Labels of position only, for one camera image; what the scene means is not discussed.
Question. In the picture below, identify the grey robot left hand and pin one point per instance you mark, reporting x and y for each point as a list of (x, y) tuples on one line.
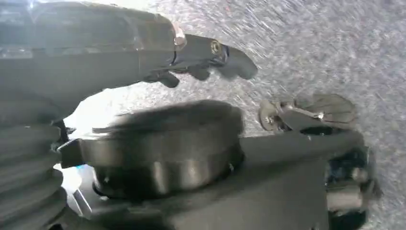
[(79, 63)]

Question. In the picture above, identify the grey ribbed robot left arm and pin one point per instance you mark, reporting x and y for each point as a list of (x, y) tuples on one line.
[(28, 177)]

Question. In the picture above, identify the black robot foot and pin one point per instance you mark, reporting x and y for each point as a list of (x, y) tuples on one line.
[(330, 108)]

